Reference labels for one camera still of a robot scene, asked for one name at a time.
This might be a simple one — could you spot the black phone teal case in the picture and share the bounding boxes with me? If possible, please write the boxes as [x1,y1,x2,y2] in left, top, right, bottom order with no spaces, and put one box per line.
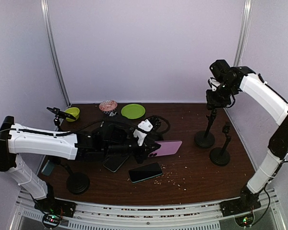
[128,162,163,183]

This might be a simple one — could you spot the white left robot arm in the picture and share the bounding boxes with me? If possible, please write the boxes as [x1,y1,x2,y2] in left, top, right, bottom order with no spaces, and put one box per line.
[0,116,161,213]

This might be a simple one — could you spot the front aluminium rail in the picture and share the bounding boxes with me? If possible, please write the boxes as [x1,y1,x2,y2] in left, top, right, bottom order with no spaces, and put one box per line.
[9,189,286,230]

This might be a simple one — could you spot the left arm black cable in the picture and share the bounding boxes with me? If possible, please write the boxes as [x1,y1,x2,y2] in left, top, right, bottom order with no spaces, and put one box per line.
[0,115,171,139]

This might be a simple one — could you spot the aluminium frame post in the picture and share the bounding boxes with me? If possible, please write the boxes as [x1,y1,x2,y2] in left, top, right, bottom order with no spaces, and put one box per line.
[40,0,71,107]
[233,0,253,66]

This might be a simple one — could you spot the lime green plate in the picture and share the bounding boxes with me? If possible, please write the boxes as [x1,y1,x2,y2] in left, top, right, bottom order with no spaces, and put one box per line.
[121,103,146,119]

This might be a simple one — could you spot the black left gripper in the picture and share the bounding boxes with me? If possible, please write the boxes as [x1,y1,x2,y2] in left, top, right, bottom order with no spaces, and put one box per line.
[104,129,161,164]

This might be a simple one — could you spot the black phone stand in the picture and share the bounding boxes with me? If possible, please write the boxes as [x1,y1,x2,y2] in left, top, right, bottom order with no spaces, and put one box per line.
[53,115,62,131]
[49,157,90,195]
[209,122,231,166]
[194,109,217,149]

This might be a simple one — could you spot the pink phone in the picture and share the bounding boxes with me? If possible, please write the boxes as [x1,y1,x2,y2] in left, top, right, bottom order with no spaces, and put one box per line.
[148,140,182,158]

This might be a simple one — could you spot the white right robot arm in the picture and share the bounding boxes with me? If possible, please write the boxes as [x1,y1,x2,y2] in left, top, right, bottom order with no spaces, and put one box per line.
[206,59,288,216]

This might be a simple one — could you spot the lime green bowl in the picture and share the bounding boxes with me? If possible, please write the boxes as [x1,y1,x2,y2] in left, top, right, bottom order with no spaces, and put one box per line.
[65,107,80,122]

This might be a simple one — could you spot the pink patterned bowl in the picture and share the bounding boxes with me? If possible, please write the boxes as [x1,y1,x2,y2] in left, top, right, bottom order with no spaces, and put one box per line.
[99,100,118,114]

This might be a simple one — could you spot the right aluminium frame post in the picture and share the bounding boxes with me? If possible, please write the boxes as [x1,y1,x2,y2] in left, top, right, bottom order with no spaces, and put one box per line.
[233,0,253,66]

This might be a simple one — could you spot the left aluminium frame post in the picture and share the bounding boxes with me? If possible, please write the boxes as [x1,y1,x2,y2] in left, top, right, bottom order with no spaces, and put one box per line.
[40,0,71,107]

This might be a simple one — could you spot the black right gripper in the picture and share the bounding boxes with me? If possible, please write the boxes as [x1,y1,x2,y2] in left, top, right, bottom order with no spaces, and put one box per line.
[206,80,237,107]

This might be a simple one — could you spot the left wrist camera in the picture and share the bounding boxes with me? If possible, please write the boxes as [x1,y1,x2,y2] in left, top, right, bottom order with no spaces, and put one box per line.
[133,116,161,146]

